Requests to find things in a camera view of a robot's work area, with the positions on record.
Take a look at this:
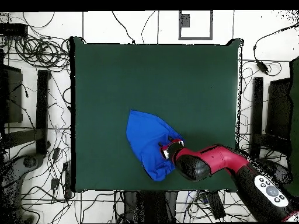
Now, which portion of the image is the black adapter cable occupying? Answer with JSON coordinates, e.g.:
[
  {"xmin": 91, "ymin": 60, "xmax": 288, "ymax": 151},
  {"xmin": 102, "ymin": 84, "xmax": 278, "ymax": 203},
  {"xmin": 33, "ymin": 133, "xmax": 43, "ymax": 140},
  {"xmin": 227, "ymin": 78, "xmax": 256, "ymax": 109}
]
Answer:
[{"xmin": 252, "ymin": 23, "xmax": 299, "ymax": 62}]

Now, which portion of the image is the thin black cable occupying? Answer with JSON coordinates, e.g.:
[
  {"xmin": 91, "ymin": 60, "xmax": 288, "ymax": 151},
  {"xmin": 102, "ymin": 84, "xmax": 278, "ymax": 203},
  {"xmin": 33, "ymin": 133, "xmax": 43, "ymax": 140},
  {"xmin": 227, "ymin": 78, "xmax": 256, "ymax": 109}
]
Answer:
[{"xmin": 140, "ymin": 10, "xmax": 157, "ymax": 44}]

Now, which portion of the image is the black power strip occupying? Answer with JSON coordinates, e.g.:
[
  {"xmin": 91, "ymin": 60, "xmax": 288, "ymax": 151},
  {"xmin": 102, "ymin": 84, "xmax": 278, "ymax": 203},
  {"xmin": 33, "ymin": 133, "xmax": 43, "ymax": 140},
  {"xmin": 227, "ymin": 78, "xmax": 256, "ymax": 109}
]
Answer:
[
  {"xmin": 205, "ymin": 190, "xmax": 227, "ymax": 220},
  {"xmin": 62, "ymin": 160, "xmax": 73, "ymax": 200}
]

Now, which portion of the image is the dark green table cloth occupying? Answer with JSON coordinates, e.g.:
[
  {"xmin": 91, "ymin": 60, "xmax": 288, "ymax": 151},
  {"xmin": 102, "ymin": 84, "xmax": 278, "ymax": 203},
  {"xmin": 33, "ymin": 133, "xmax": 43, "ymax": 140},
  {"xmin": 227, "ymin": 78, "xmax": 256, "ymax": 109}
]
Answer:
[{"xmin": 69, "ymin": 36, "xmax": 244, "ymax": 194}]

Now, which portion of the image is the grey square floor frame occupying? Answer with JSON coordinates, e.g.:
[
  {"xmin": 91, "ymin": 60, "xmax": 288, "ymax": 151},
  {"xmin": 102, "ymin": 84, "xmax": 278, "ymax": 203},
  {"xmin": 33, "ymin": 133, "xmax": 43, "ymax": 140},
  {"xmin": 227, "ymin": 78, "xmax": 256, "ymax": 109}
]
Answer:
[{"xmin": 178, "ymin": 10, "xmax": 214, "ymax": 41}]

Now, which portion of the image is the coiled black cable bundle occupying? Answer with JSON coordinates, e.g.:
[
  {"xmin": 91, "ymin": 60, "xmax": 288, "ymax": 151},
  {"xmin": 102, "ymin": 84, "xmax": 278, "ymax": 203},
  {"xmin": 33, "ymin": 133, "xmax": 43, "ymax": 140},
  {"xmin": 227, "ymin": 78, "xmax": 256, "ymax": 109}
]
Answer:
[{"xmin": 14, "ymin": 34, "xmax": 71, "ymax": 72}]

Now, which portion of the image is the black cabinet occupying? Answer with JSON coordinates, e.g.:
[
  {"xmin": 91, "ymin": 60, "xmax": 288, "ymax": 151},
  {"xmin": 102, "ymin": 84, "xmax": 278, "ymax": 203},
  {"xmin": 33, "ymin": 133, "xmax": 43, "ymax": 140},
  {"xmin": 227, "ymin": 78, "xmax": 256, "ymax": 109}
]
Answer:
[
  {"xmin": 265, "ymin": 78, "xmax": 293, "ymax": 141},
  {"xmin": 0, "ymin": 64, "xmax": 24, "ymax": 124}
]

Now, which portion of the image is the blue shirt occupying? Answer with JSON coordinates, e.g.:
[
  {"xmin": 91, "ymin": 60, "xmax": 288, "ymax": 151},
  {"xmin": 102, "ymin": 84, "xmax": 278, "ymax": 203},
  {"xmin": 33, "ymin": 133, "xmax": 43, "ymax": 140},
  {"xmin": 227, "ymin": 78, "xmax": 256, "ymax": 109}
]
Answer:
[{"xmin": 126, "ymin": 109, "xmax": 186, "ymax": 182}]

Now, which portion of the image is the black power adapter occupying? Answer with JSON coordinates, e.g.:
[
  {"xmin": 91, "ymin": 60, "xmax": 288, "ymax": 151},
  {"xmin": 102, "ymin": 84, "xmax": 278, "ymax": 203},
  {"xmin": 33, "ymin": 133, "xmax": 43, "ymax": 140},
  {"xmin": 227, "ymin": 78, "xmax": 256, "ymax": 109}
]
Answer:
[{"xmin": 255, "ymin": 59, "xmax": 269, "ymax": 75}]

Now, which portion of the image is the grey stand foot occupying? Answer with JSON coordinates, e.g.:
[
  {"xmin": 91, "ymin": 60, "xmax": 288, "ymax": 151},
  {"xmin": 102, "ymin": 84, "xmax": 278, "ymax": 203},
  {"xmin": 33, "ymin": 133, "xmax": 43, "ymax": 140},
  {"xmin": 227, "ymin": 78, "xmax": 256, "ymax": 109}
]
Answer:
[
  {"xmin": 256, "ymin": 158, "xmax": 294, "ymax": 186},
  {"xmin": 0, "ymin": 152, "xmax": 46, "ymax": 223}
]

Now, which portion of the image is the black electronics box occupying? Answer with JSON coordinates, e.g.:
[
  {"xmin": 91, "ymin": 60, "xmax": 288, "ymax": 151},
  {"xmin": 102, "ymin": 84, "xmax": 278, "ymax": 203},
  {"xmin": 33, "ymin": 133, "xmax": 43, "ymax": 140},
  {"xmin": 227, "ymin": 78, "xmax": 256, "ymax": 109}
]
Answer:
[{"xmin": 0, "ymin": 23, "xmax": 29, "ymax": 37}]

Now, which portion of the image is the black cable with plug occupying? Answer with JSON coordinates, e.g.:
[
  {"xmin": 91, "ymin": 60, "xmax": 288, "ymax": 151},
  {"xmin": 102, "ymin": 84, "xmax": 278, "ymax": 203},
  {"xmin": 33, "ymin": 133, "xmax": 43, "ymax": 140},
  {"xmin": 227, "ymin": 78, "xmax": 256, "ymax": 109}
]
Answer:
[{"xmin": 111, "ymin": 10, "xmax": 136, "ymax": 45}]

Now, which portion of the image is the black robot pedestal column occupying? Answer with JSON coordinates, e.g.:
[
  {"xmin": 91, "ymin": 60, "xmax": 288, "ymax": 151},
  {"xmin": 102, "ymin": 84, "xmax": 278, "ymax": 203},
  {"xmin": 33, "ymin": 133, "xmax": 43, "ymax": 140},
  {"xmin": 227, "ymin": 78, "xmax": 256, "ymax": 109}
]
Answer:
[{"xmin": 123, "ymin": 191, "xmax": 179, "ymax": 223}]

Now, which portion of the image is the long black stand bar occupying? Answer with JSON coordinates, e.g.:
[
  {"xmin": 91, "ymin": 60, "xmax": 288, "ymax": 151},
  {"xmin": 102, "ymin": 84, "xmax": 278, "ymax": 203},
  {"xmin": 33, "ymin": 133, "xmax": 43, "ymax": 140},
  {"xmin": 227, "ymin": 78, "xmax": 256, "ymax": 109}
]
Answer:
[
  {"xmin": 35, "ymin": 69, "xmax": 51, "ymax": 156},
  {"xmin": 249, "ymin": 76, "xmax": 264, "ymax": 160}
]

